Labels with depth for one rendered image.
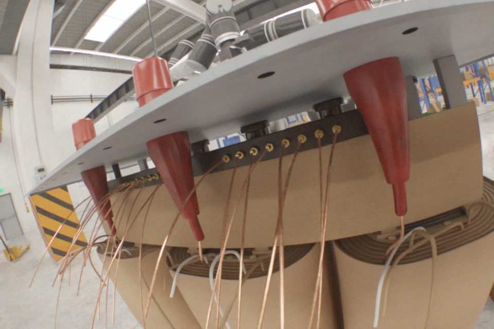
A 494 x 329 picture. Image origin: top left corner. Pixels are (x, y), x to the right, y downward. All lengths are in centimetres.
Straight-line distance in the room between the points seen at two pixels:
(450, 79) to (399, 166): 22
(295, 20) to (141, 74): 74
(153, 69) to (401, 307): 59
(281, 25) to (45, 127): 518
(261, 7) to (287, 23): 638
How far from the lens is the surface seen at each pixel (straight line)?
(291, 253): 46
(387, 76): 25
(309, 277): 46
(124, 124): 17
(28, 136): 539
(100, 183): 63
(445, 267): 41
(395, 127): 26
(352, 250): 43
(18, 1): 492
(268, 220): 41
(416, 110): 67
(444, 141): 40
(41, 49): 638
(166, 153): 35
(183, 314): 82
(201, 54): 96
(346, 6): 27
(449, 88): 43
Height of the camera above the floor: 132
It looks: 2 degrees down
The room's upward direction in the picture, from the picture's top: 17 degrees counter-clockwise
